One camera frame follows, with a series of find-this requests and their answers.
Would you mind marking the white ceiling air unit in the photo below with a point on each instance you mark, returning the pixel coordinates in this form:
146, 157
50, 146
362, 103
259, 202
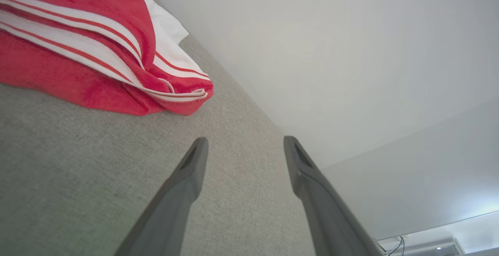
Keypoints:
429, 249

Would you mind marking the red Bulls 23 jersey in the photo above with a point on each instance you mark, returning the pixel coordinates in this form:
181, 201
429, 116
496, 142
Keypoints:
58, 80

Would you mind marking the grey fabric sofa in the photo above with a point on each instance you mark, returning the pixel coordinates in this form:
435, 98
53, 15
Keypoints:
78, 170

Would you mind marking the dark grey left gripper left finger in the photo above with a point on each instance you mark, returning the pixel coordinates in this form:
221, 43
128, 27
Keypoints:
171, 209

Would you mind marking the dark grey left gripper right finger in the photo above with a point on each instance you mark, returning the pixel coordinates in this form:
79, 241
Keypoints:
327, 217

